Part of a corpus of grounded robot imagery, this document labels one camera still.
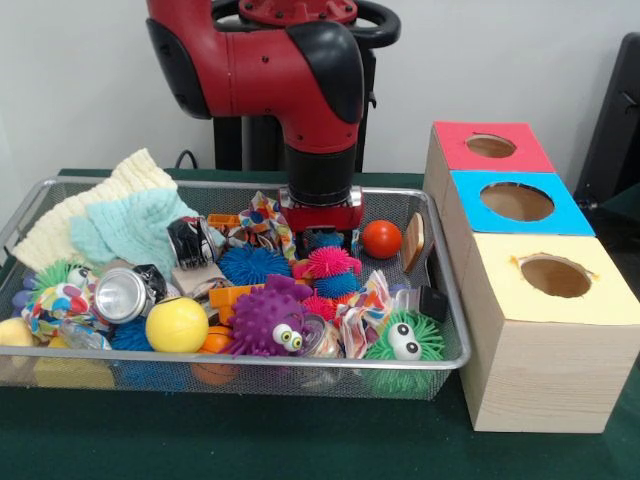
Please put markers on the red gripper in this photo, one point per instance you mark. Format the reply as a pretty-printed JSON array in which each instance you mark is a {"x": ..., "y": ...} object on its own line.
[{"x": 320, "y": 217}]

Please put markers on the polka dot paper napkin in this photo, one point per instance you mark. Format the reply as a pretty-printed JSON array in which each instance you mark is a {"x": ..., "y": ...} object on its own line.
[{"x": 265, "y": 217}]

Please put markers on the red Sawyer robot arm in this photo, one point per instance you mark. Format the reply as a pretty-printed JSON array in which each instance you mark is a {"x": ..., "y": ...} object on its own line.
[{"x": 260, "y": 70}]

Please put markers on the wooden three-hole box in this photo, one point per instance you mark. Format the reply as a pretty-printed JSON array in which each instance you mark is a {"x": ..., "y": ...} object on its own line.
[{"x": 540, "y": 375}]

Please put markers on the red rubber ball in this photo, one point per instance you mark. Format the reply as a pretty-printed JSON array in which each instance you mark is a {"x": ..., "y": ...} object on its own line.
[{"x": 382, "y": 239}]

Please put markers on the blue spiky ball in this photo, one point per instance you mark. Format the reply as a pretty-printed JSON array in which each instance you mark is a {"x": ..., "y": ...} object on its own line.
[{"x": 255, "y": 265}]

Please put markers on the purple spiky toy with eyes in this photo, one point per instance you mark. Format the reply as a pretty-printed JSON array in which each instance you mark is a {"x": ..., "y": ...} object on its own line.
[{"x": 265, "y": 315}]

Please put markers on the crushed black can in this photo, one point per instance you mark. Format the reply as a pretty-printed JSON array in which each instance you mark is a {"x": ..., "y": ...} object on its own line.
[{"x": 192, "y": 245}]

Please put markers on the green spiky toy with eyes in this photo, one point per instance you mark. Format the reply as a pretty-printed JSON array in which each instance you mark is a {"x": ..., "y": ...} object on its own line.
[{"x": 427, "y": 335}]

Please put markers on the yellow smiley ball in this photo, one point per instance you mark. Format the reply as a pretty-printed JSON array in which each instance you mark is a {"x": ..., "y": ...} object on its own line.
[{"x": 176, "y": 324}]

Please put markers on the mint green cloth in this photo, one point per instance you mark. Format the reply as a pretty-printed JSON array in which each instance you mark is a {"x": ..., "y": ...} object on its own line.
[{"x": 135, "y": 225}]

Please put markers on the dark green tablecloth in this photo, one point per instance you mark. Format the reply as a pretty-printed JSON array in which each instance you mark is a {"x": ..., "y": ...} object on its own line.
[
  {"x": 300, "y": 440},
  {"x": 625, "y": 210}
]

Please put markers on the crushed silver can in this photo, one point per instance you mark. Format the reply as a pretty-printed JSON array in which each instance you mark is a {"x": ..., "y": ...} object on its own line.
[{"x": 120, "y": 295}]

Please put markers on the cream knitted cloth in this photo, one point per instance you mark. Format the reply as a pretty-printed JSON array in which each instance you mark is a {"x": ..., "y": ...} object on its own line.
[{"x": 50, "y": 230}]

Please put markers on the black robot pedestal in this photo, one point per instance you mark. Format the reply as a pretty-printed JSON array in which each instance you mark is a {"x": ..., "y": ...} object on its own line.
[{"x": 369, "y": 100}]

